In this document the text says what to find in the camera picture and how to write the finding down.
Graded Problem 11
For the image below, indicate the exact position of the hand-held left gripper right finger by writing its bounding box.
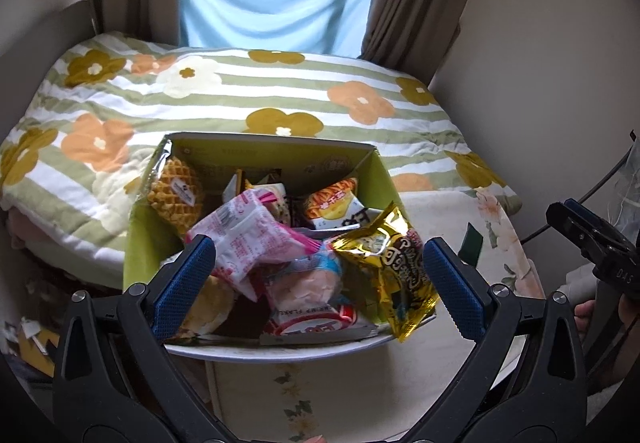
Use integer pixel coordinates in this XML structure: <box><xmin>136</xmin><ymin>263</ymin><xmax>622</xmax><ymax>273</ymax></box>
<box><xmin>400</xmin><ymin>237</ymin><xmax>588</xmax><ymax>443</ymax></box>

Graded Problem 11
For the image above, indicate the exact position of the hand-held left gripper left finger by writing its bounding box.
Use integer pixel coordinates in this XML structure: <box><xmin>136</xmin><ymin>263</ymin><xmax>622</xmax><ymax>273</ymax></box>
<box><xmin>52</xmin><ymin>234</ymin><xmax>237</xmax><ymax>443</ymax></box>

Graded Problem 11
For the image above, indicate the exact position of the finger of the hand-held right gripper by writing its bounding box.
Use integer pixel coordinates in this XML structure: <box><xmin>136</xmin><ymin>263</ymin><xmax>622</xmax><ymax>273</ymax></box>
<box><xmin>545</xmin><ymin>198</ymin><xmax>632</xmax><ymax>274</ymax></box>

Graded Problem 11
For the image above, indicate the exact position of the gold foil snack bag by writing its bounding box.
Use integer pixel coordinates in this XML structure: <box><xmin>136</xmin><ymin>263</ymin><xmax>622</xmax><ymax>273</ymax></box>
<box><xmin>331</xmin><ymin>202</ymin><xmax>442</xmax><ymax>343</ymax></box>

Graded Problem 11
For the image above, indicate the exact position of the pink white snack packet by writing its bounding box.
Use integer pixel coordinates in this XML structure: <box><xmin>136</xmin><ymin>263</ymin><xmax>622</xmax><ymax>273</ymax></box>
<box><xmin>186</xmin><ymin>189</ymin><xmax>324</xmax><ymax>302</ymax></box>

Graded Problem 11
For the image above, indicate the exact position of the clear waffle packet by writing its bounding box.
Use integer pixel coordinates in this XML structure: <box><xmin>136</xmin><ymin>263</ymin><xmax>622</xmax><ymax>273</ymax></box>
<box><xmin>147</xmin><ymin>157</ymin><xmax>204</xmax><ymax>237</ymax></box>

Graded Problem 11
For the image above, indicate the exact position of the blue bag with red label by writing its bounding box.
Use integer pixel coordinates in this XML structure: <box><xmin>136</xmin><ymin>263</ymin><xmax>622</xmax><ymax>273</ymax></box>
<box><xmin>259</xmin><ymin>243</ymin><xmax>382</xmax><ymax>347</ymax></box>

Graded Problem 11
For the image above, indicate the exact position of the orange chip bag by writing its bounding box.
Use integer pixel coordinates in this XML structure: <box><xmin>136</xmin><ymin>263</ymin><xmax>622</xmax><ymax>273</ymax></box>
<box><xmin>300</xmin><ymin>177</ymin><xmax>362</xmax><ymax>231</ymax></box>

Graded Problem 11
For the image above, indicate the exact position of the green cardboard box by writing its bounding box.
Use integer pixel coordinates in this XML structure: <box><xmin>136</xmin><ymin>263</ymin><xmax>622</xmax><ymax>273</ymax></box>
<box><xmin>122</xmin><ymin>132</ymin><xmax>440</xmax><ymax>365</ymax></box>

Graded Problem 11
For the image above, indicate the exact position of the pale floral sheet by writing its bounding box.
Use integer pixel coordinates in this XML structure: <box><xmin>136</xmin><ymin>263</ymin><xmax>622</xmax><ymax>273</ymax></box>
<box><xmin>205</xmin><ymin>188</ymin><xmax>549</xmax><ymax>443</ymax></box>

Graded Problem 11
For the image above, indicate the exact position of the yellow paper clutter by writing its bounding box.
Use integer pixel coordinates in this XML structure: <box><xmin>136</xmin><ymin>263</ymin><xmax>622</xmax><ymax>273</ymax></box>
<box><xmin>5</xmin><ymin>317</ymin><xmax>57</xmax><ymax>380</ymax></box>

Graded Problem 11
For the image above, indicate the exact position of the striped floral blanket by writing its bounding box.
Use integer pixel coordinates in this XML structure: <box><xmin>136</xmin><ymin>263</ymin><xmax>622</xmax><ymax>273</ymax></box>
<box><xmin>0</xmin><ymin>30</ymin><xmax>519</xmax><ymax>275</ymax></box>

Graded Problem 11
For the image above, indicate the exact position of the black cable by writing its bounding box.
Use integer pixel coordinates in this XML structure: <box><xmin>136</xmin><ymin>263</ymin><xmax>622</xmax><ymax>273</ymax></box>
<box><xmin>522</xmin><ymin>133</ymin><xmax>640</xmax><ymax>247</ymax></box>

